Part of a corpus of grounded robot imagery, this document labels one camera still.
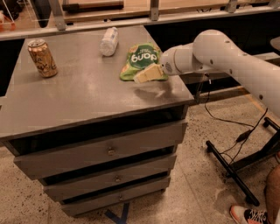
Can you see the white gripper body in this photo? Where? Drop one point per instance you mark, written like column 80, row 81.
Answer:
column 167, row 62

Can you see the green rice chip bag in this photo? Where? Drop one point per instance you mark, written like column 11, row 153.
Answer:
column 139, row 57

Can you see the black metal stand base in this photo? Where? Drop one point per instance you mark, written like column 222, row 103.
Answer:
column 268, row 150

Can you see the middle grey drawer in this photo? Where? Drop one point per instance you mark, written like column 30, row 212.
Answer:
column 92, row 183

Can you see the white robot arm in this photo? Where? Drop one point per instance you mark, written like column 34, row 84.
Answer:
column 212, row 52

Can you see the bottom grey drawer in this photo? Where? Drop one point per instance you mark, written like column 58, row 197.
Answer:
column 115, row 197

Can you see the metal railing frame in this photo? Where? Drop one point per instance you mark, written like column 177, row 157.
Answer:
column 134, row 12

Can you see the grey drawer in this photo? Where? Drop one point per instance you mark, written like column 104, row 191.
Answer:
column 115, row 197
column 92, row 183
column 53, row 162

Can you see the clear plastic water bottle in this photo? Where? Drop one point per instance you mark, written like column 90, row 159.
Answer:
column 109, row 42

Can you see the person's sneaker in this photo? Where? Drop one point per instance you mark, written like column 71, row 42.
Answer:
column 243, row 215

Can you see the person's leg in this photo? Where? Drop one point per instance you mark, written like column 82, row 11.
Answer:
column 273, row 194

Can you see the grey drawer cabinet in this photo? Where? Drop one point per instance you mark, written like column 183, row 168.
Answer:
column 87, row 102

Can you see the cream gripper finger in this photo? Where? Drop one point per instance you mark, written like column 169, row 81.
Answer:
column 150, row 73

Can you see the orange soda can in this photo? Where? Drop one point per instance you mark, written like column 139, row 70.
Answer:
column 42, row 58

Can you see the top grey drawer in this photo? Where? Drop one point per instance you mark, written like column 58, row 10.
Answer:
column 53, row 162

